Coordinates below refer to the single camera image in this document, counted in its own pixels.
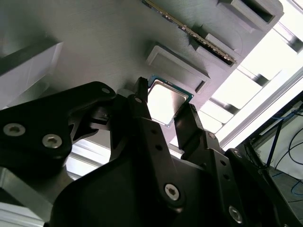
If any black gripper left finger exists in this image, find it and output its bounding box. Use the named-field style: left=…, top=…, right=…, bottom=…
left=0, top=76, right=186, bottom=214

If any silver CPU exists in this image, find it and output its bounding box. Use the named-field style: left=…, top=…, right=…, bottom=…
left=146, top=74, right=195, bottom=128

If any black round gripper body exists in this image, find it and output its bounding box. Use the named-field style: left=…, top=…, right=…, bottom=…
left=48, top=151, right=228, bottom=227

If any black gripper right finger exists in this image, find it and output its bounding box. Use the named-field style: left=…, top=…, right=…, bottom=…
left=174, top=103, right=303, bottom=227

